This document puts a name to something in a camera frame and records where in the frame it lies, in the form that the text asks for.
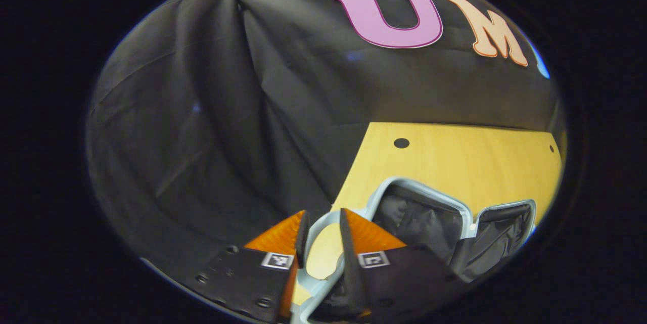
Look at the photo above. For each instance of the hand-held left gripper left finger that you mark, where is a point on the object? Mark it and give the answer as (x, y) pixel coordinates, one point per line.
(302, 238)

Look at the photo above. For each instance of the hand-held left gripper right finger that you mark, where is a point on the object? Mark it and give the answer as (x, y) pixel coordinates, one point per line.
(349, 263)

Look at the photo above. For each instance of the light blue suitcase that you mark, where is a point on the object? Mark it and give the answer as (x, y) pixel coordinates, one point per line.
(419, 223)

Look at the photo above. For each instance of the black backdrop cloth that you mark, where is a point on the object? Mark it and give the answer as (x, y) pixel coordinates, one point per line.
(252, 86)

